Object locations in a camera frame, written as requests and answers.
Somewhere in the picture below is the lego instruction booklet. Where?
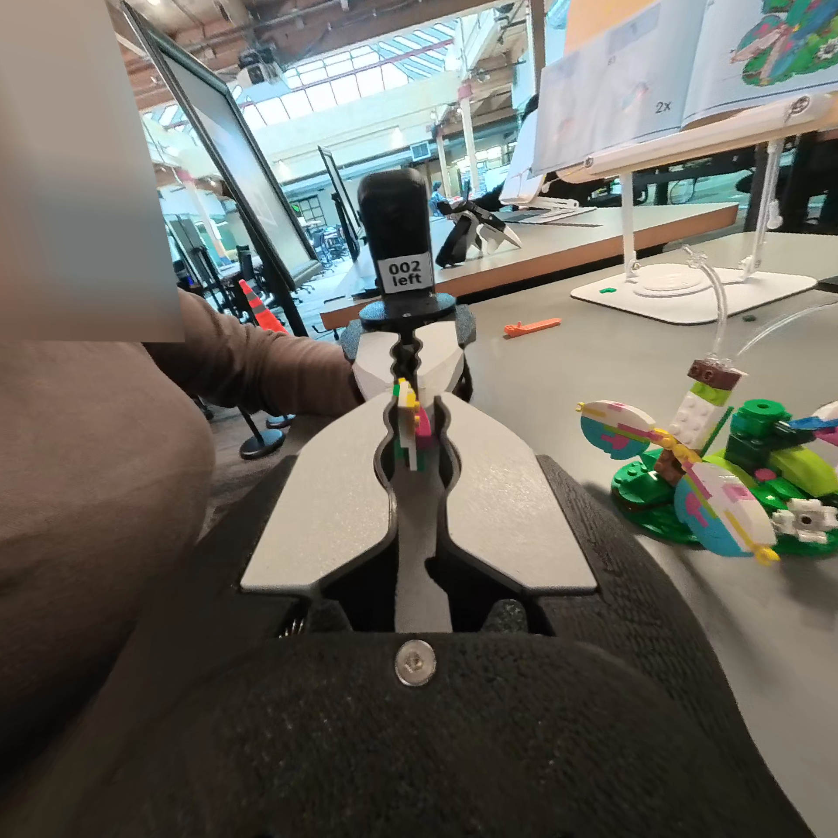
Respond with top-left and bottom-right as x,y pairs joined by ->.
533,0 -> 838,175

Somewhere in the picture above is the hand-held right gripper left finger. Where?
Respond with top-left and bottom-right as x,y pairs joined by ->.
241,393 -> 402,597

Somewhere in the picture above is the small multicolour lego assembly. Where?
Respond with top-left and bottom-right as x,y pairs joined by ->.
392,378 -> 434,474

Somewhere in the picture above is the wood edged grey table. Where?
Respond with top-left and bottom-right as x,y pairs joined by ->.
319,202 -> 741,331

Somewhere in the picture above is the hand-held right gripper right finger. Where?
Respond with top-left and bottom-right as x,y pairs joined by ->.
435,393 -> 598,597

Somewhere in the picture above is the green butterfly lego model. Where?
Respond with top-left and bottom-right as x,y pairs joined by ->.
578,244 -> 838,565

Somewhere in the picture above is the spare hand-held gripper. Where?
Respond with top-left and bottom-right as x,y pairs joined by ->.
435,199 -> 525,269

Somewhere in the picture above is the orange traffic cone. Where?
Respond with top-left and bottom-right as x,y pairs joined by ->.
237,279 -> 289,336

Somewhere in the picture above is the small black framed screen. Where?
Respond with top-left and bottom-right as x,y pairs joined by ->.
317,144 -> 363,263

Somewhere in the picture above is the white book stand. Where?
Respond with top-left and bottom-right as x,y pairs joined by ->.
499,97 -> 600,227
556,0 -> 838,326

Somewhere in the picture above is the black stanchion base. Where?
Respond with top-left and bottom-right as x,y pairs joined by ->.
238,405 -> 288,460

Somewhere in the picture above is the person's torso brown shirt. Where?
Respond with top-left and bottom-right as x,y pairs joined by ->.
0,339 -> 295,838

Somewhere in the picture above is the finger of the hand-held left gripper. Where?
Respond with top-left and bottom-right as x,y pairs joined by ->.
351,327 -> 410,402
411,323 -> 467,404

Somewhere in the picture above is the large black framed screen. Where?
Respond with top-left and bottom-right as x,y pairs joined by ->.
122,0 -> 323,338

